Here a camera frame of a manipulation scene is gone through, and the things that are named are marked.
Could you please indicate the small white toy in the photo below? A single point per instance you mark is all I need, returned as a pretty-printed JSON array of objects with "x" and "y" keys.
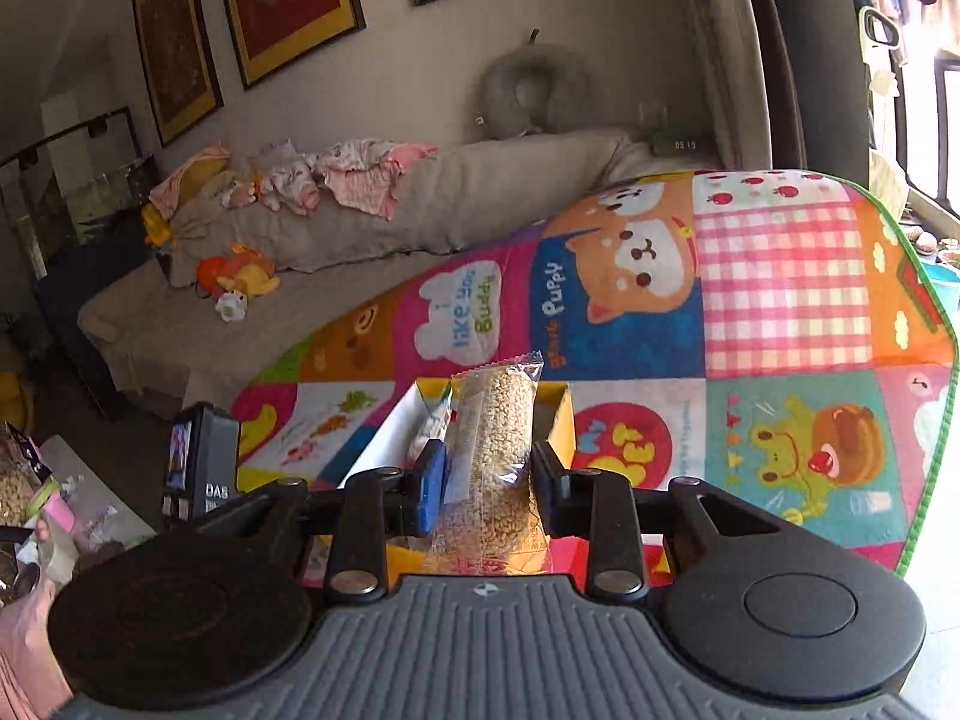
[{"x": 231, "y": 306}]

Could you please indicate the white floral baby clothes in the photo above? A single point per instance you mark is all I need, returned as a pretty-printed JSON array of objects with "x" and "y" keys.
[{"x": 285, "y": 180}]

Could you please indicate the grey neck pillow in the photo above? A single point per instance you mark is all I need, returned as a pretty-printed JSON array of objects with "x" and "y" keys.
[{"x": 510, "y": 90}]

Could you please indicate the grey curtain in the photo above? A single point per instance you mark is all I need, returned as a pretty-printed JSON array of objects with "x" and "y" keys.
[{"x": 750, "y": 52}]

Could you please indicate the white packet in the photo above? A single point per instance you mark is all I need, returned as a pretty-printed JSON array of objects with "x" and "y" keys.
[{"x": 431, "y": 424}]

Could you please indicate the pink and yellow cloth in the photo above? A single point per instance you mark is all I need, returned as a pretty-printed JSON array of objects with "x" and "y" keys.
[{"x": 184, "y": 180}]

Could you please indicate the colourful printed play mat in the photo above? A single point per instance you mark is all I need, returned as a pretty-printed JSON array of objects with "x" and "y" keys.
[{"x": 787, "y": 277}]

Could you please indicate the green digital clock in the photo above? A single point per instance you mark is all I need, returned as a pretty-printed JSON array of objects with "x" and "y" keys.
[{"x": 675, "y": 144}]

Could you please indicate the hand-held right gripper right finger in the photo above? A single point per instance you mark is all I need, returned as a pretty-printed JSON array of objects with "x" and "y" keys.
[{"x": 544, "y": 491}]

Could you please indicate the blue basin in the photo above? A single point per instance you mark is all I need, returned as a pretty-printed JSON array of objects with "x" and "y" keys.
[{"x": 943, "y": 285}]

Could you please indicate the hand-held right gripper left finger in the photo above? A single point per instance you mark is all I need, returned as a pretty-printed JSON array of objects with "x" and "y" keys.
[{"x": 431, "y": 491}]

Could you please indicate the clear bag of nuts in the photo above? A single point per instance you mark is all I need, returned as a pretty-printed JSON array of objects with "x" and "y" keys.
[{"x": 19, "y": 484}]

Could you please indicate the orange plush toy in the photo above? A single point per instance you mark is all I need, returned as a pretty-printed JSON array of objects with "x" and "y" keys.
[{"x": 236, "y": 270}]

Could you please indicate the glass tank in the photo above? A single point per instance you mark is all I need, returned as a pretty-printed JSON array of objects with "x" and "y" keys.
[{"x": 75, "y": 195}]

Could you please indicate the window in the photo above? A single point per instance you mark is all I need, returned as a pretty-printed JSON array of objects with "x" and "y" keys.
[{"x": 937, "y": 135}]

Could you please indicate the small yellow toy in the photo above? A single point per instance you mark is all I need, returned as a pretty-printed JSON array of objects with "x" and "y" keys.
[{"x": 156, "y": 225}]

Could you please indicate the pink crumpled clothes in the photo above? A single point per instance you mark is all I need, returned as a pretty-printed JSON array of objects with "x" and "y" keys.
[{"x": 367, "y": 176}]

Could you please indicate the yellow cardboard box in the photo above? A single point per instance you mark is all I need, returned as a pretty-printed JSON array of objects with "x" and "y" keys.
[{"x": 559, "y": 420}]

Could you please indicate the clear grain packet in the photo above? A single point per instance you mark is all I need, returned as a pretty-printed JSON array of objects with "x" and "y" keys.
[{"x": 499, "y": 450}]

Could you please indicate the grey fabric sofa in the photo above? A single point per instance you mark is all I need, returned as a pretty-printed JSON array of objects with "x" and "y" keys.
[{"x": 187, "y": 345}]

